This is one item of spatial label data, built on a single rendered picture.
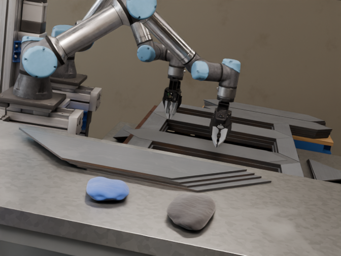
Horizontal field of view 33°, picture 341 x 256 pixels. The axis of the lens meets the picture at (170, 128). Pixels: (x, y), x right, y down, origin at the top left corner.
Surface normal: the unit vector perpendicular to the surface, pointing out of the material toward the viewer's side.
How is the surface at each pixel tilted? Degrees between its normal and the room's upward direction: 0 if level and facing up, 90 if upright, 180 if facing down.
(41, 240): 90
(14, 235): 90
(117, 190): 9
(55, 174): 0
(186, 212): 5
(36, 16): 90
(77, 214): 0
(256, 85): 90
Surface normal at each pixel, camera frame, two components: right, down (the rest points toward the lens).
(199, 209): 0.16, -0.96
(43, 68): 0.17, 0.35
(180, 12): -0.04, 0.25
